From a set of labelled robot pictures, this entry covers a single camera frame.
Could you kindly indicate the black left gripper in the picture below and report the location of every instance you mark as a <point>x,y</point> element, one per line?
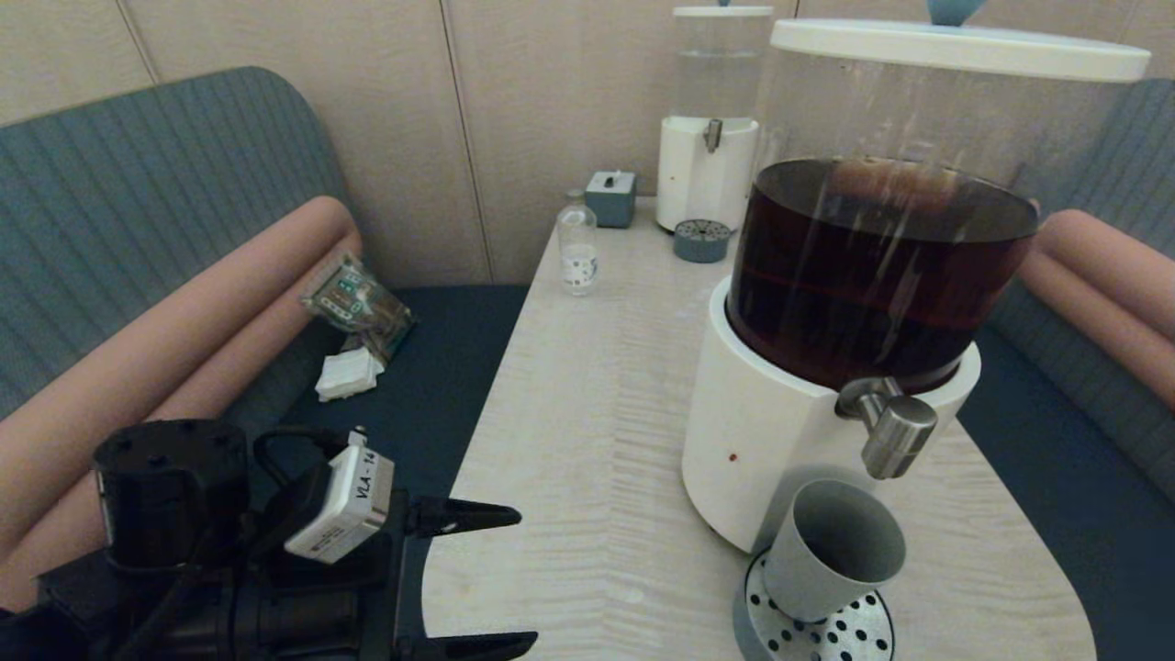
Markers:
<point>367,606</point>

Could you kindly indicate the grey plastic cup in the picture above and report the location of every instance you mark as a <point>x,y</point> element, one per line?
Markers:
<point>826,562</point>

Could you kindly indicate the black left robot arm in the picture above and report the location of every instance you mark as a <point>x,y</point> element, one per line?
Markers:
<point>165,496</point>

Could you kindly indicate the navy seat cushion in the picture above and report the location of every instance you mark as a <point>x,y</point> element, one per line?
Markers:
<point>431,367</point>
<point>1083,514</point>

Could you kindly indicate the white folded napkins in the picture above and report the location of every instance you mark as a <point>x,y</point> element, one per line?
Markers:
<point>349,376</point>

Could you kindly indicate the green snack bag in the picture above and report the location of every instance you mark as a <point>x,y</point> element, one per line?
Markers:
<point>358,308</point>

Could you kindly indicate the pink cylindrical bolster cushion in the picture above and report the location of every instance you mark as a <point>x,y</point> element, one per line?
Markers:
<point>1102,321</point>
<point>266,358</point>
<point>184,321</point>
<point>1120,257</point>

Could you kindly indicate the tea-filled drink dispenser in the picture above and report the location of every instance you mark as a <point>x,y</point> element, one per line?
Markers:
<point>762,431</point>

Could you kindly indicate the clear plastic bottle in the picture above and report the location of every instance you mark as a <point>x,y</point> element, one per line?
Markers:
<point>578,257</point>

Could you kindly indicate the grey perforated drip tray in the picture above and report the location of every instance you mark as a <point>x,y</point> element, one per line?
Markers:
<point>702,242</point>
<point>854,638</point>

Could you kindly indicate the small grey box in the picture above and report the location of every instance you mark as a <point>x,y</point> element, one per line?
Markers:
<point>610,200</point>

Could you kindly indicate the steel dispenser tap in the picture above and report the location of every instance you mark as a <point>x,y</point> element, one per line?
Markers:
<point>712,135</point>
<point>895,436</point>

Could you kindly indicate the water-filled drink dispenser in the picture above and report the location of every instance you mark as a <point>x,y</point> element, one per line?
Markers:
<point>698,182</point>

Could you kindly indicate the blue-grey ribbed booth sofa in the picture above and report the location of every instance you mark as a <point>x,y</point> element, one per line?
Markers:
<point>1138,156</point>
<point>138,165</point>

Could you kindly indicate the white dispenser lid blue knob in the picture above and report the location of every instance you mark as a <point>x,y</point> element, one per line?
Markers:
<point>955,48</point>
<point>716,11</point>

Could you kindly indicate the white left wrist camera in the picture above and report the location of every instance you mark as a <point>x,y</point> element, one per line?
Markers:
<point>344,509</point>

